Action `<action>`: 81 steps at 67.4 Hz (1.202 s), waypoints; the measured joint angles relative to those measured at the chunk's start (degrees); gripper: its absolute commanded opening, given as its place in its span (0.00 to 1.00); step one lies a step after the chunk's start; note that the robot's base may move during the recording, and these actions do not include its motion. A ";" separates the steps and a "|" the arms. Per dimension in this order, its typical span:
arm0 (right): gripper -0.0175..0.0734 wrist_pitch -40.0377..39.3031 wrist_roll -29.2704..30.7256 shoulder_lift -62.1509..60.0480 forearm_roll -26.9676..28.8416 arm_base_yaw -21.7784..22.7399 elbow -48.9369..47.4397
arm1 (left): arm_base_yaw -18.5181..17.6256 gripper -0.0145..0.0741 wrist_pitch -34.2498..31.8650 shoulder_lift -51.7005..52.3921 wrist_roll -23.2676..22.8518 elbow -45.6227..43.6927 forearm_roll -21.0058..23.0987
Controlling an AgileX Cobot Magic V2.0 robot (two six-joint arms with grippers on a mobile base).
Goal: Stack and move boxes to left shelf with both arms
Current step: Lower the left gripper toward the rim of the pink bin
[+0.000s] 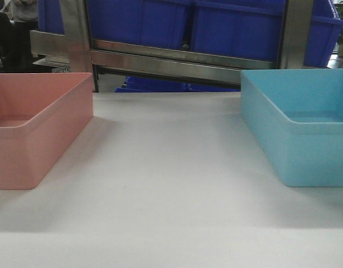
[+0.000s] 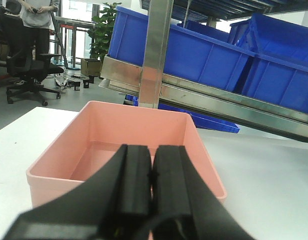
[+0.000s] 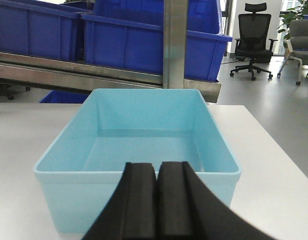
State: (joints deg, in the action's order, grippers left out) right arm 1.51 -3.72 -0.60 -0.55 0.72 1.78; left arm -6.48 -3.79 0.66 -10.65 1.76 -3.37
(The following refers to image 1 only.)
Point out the light blue plastic box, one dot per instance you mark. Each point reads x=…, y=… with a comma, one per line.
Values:
x=296, y=115

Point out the pink plastic box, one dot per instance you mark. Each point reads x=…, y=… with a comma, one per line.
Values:
x=41, y=114

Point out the stainless steel shelf rack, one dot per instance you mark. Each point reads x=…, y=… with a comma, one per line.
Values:
x=78, y=51

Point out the blue storage bin left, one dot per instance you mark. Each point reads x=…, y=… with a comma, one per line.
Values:
x=149, y=23

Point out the blue storage bin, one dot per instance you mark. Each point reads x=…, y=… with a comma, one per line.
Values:
x=325, y=28
x=240, y=29
x=149, y=23

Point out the blue storage bin middle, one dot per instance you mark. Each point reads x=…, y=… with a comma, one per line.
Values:
x=240, y=29

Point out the person in background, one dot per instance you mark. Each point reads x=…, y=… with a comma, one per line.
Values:
x=25, y=17

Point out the blue storage bin right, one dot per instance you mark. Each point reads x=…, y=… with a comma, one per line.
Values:
x=325, y=28

